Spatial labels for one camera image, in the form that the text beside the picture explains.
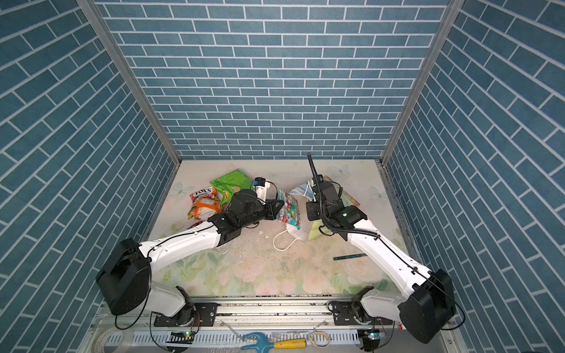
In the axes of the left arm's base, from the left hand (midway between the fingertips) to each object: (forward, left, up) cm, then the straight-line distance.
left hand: (285, 203), depth 79 cm
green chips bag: (+18, +27, -12) cm, 34 cm away
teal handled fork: (-12, -26, -20) cm, 35 cm away
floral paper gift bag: (+5, -6, 0) cm, 8 cm away
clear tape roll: (-39, +49, -20) cm, 66 cm away
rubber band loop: (-38, -11, -20) cm, 44 cm away
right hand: (+1, -10, 0) cm, 10 cm away
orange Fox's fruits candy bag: (+17, +37, -18) cm, 44 cm away
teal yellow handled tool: (-40, +2, -18) cm, 44 cm away
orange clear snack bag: (+5, +35, -13) cm, 37 cm away
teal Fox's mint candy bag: (-1, -2, -4) cm, 5 cm away
